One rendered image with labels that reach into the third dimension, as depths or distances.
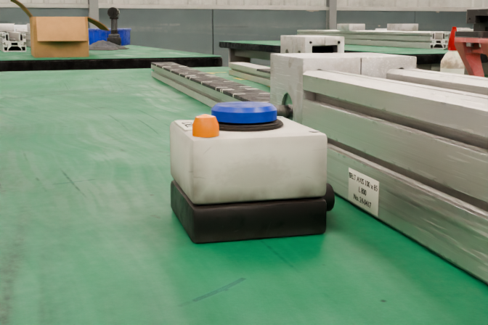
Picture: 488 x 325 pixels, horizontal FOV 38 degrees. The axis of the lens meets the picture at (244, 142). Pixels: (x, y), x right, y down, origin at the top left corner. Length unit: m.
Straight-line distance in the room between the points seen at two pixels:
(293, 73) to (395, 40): 3.41
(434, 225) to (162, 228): 0.16
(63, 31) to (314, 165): 2.36
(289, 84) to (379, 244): 0.23
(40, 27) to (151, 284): 2.42
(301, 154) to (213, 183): 0.05
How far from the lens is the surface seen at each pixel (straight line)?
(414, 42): 3.82
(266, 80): 1.44
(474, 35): 0.68
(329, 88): 0.51
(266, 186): 0.40
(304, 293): 0.33
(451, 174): 0.37
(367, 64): 0.59
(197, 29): 12.07
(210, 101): 1.05
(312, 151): 0.40
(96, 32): 4.20
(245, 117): 0.41
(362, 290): 0.34
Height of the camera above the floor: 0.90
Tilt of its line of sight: 9 degrees down
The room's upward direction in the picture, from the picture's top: straight up
